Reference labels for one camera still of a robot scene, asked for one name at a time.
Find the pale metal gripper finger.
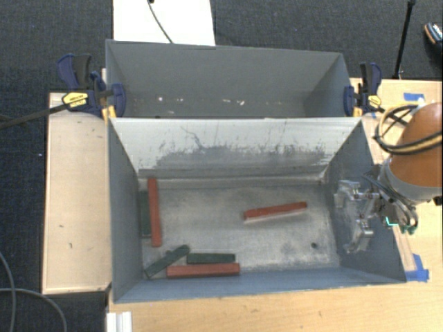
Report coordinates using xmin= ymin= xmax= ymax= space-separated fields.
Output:
xmin=333 ymin=180 xmax=380 ymax=219
xmin=342 ymin=214 xmax=375 ymax=255

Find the red-brown flat block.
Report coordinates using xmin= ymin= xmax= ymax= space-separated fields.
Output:
xmin=242 ymin=201 xmax=309 ymax=225
xmin=165 ymin=262 xmax=242 ymax=279
xmin=147 ymin=177 xmax=163 ymax=248

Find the grey metal bin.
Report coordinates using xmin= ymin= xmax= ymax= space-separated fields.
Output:
xmin=105 ymin=39 xmax=408 ymax=304

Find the dark green flat block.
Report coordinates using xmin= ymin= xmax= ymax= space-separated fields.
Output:
xmin=186 ymin=252 xmax=237 ymax=266
xmin=138 ymin=190 xmax=153 ymax=239
xmin=143 ymin=243 xmax=191 ymax=281

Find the pale wood flat board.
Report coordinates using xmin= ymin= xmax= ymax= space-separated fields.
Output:
xmin=41 ymin=91 xmax=112 ymax=295

